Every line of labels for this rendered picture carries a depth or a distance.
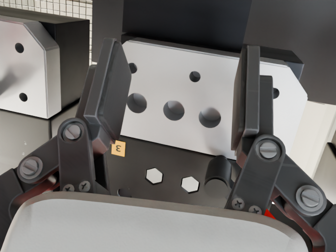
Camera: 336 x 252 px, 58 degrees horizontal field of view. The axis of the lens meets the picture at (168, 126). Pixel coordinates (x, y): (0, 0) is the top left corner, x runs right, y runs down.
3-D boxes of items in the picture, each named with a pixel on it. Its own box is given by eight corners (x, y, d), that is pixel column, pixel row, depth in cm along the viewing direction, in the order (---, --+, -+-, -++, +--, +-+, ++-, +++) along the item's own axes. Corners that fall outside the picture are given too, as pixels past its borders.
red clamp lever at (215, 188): (285, 281, 22) (197, 185, 21) (279, 241, 26) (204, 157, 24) (307, 272, 21) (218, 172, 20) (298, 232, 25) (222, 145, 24)
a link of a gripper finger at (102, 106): (41, 192, 14) (76, 71, 17) (107, 200, 14) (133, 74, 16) (1, 176, 11) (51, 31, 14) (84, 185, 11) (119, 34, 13)
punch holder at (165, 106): (317, 70, 20) (257, 255, 27) (297, 51, 28) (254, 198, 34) (104, 36, 22) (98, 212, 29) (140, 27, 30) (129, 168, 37)
